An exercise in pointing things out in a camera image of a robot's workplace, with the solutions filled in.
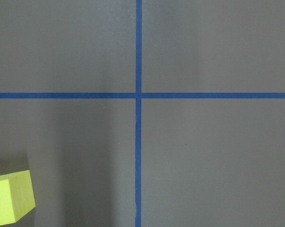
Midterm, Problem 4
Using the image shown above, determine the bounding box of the yellow foam block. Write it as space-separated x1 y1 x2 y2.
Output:
0 170 35 226

